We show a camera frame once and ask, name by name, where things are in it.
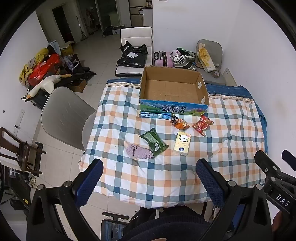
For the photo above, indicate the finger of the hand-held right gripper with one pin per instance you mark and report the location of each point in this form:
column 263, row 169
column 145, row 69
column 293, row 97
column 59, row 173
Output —
column 266, row 162
column 289, row 156

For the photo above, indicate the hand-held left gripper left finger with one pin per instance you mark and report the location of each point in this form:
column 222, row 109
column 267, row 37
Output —
column 90, row 183

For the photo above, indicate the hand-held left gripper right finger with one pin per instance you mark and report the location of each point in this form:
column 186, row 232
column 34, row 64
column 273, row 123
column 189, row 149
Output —
column 208, row 183

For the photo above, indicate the yellow tissue pack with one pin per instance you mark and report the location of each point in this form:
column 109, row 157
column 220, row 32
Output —
column 182, row 143

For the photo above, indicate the purple socks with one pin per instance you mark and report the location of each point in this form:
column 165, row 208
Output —
column 138, row 151

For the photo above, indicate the red snack packet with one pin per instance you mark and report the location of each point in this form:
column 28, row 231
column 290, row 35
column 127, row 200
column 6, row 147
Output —
column 202, row 125

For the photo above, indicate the orange snack packet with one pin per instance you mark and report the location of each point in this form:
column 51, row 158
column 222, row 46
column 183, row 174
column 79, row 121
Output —
column 181, row 125

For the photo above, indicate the green snack packet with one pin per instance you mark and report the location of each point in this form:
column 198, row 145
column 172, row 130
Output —
column 152, row 140

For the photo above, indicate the blue printed plastic strip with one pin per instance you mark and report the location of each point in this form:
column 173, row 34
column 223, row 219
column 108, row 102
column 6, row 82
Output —
column 152, row 115

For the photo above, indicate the printed cardboard box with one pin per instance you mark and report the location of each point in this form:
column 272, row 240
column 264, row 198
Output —
column 173, row 88

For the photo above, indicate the checked blanket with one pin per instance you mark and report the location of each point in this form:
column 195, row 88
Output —
column 138, row 176

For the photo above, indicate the blue suitcase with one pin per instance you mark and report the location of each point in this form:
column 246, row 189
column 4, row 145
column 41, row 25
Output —
column 109, row 228

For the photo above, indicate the person's dark clothing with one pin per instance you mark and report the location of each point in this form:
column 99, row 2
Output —
column 166, row 222

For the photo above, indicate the black machine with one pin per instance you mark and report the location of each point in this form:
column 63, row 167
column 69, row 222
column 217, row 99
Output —
column 16, row 183

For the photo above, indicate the dark wooden chair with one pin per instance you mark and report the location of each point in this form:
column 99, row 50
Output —
column 23, row 150

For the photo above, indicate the grey shell chair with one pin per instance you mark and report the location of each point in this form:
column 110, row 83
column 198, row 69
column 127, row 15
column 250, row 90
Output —
column 62, row 113

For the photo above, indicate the white panel board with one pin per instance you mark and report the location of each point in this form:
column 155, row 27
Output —
column 229, row 76

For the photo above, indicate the small brown carton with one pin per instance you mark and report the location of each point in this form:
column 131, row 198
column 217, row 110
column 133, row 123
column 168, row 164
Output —
column 79, row 87

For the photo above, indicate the black suitcase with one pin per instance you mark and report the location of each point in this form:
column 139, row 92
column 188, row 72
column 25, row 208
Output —
column 39, row 99

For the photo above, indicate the tape roll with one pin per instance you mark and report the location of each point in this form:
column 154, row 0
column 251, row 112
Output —
column 216, row 73

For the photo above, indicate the white goose plush toy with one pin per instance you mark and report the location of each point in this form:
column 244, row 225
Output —
column 49, row 83

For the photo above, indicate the black folded stand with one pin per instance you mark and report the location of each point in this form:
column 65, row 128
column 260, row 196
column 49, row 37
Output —
column 78, row 73

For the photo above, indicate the dark patterned bag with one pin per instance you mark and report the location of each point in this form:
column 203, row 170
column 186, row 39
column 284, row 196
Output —
column 190, row 66

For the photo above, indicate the yellow printed paper bag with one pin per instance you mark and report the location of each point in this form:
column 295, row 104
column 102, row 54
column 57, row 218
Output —
column 205, row 58

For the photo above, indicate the grey padded chair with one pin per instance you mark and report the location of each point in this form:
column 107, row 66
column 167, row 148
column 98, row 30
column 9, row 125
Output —
column 215, row 48

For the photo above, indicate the red plastic bag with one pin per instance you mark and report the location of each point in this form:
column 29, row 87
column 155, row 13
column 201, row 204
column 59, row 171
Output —
column 44, row 67

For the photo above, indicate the white patterned tote bag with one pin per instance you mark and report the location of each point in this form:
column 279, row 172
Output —
column 179, row 59

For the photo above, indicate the black plastic bag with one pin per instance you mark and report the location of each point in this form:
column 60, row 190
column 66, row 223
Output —
column 131, row 61

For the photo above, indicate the pink suitcase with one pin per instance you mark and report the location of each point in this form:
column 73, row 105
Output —
column 165, row 61

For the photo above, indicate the yellow cloth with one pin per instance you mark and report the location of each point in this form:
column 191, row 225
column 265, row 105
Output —
column 24, row 71

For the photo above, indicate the yellow cardboard box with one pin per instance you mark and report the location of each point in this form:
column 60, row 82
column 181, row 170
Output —
column 68, row 51

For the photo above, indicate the light blue cloth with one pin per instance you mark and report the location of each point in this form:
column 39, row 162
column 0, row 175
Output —
column 55, row 46

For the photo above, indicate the black floor bag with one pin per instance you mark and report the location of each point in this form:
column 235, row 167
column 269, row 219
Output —
column 107, row 31

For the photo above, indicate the white padded chair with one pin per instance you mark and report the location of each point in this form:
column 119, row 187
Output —
column 136, row 34

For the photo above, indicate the white cabinet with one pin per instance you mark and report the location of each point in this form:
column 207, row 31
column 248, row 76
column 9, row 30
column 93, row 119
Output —
column 148, row 17

